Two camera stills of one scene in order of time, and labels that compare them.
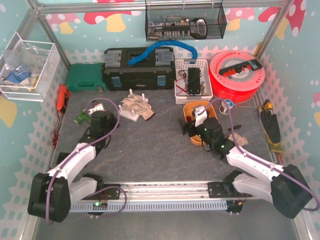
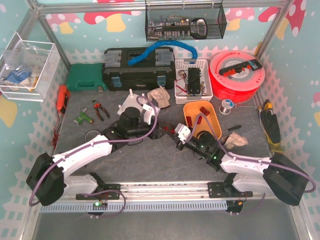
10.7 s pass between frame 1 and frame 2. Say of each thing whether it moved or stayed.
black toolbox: stayed
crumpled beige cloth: stayed
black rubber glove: stayed
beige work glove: moved
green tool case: stayed
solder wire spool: stayed
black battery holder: stayed
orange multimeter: stayed
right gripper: moved
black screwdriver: stayed
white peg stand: moved
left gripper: moved
